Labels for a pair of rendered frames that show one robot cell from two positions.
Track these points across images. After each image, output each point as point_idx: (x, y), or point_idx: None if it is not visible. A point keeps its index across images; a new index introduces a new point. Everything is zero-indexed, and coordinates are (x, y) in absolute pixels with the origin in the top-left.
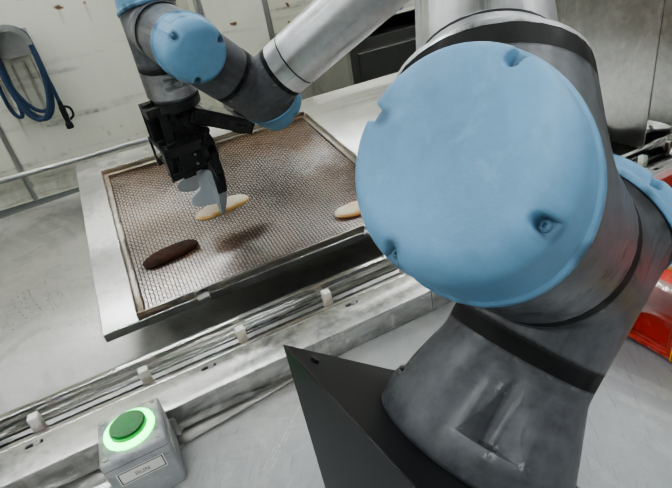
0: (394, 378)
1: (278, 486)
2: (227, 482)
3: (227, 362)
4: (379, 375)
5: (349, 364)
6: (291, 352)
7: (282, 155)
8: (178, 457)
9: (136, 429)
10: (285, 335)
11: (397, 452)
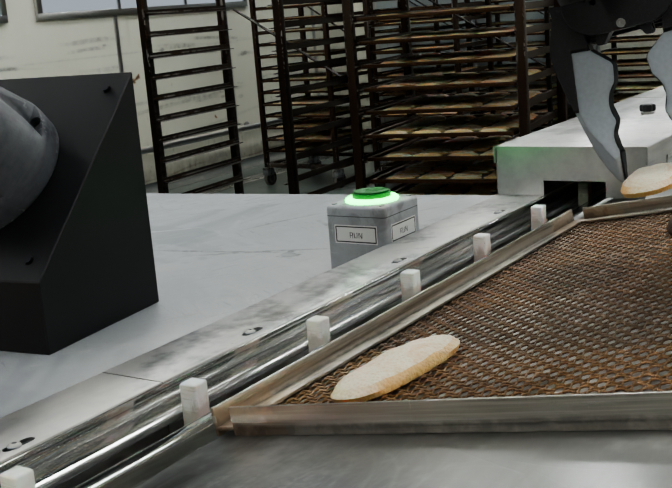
0: (39, 109)
1: (226, 295)
2: (285, 285)
3: (378, 266)
4: (75, 157)
5: (96, 130)
6: (120, 73)
7: None
8: (339, 253)
9: (353, 191)
10: (327, 291)
11: (19, 89)
